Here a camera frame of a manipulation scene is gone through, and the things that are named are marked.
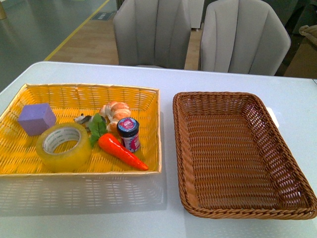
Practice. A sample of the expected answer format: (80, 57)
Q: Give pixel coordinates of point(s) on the purple foam cube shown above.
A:
(36, 118)

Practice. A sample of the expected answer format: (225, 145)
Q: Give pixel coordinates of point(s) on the left grey upholstered chair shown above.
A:
(152, 33)

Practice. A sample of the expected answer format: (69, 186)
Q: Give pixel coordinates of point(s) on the grey upholstered chair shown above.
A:
(152, 33)
(242, 36)

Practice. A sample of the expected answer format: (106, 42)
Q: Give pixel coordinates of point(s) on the small panda figurine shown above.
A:
(84, 121)

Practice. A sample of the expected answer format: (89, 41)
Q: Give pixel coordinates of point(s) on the yellow wicker basket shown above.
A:
(18, 157)

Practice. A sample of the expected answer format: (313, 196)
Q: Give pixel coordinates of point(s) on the beige sofa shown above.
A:
(304, 62)

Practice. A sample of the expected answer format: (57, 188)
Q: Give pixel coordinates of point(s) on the clear packing tape roll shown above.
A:
(64, 147)

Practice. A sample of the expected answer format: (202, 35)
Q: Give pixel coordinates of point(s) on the orange toy carrot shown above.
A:
(109, 143)

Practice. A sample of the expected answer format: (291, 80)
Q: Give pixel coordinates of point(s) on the small jam jar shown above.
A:
(128, 129)

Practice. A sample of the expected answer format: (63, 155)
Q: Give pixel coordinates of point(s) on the brown wicker basket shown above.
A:
(233, 162)

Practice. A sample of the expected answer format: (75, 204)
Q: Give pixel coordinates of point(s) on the toy croissant bread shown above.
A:
(114, 111)

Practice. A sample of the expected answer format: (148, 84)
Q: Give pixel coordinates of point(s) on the right grey upholstered chair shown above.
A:
(242, 36)

